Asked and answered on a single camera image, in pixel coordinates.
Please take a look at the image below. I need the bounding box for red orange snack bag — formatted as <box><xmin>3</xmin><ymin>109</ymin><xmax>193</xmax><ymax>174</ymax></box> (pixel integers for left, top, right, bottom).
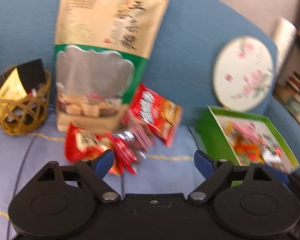
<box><xmin>64</xmin><ymin>124</ymin><xmax>115</xmax><ymax>163</ymax></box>

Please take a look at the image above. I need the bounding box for orange green snack packet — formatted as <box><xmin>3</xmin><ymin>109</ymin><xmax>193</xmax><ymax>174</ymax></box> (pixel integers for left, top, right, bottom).
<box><xmin>231</xmin><ymin>137</ymin><xmax>263</xmax><ymax>165</ymax></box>

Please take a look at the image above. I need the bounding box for dark red striped snack packet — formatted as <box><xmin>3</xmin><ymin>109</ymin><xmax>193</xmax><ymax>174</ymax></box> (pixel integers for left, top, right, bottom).
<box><xmin>107</xmin><ymin>120</ymin><xmax>154</xmax><ymax>175</ymax></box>

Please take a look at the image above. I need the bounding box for pink snack packet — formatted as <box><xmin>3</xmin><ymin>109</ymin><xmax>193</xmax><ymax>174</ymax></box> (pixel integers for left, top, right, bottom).
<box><xmin>231</xmin><ymin>122</ymin><xmax>260</xmax><ymax>142</ymax></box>

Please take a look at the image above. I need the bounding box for white blue snack packet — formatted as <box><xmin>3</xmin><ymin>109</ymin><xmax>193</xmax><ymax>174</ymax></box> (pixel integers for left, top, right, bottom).
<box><xmin>261</xmin><ymin>145</ymin><xmax>282</xmax><ymax>166</ymax></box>

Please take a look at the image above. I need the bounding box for red chips snack bag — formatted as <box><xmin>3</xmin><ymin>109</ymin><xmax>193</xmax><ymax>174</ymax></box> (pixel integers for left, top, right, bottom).
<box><xmin>121</xmin><ymin>84</ymin><xmax>183</xmax><ymax>147</ymax></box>

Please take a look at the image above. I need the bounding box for green white cardboard box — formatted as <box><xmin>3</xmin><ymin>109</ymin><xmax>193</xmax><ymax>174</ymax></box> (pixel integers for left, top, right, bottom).
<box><xmin>196</xmin><ymin>106</ymin><xmax>300</xmax><ymax>174</ymax></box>

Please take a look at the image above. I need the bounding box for round floral fan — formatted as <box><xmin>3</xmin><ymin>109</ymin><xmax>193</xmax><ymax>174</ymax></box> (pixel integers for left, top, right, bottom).
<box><xmin>212</xmin><ymin>36</ymin><xmax>274</xmax><ymax>112</ymax></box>

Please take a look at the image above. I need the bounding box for woven gold wicker basket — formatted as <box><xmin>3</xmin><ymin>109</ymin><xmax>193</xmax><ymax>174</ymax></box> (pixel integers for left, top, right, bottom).
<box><xmin>0</xmin><ymin>70</ymin><xmax>52</xmax><ymax>135</ymax></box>

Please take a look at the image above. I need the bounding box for blue fabric sofa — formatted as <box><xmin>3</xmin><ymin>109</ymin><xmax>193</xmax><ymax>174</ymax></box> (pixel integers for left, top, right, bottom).
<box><xmin>0</xmin><ymin>0</ymin><xmax>300</xmax><ymax>181</ymax></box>

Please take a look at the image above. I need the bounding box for black gold box in basket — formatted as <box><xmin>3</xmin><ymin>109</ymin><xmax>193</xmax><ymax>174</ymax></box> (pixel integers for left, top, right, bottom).
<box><xmin>0</xmin><ymin>59</ymin><xmax>46</xmax><ymax>101</ymax></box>

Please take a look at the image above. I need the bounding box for large beige green snack bag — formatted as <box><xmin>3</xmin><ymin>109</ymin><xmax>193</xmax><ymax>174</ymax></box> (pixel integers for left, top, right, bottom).
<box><xmin>55</xmin><ymin>0</ymin><xmax>170</xmax><ymax>135</ymax></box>

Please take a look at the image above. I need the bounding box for white rolled cushion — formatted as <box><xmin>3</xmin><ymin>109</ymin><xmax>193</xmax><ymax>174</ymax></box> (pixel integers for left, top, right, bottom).
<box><xmin>271</xmin><ymin>17</ymin><xmax>297</xmax><ymax>80</ymax></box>

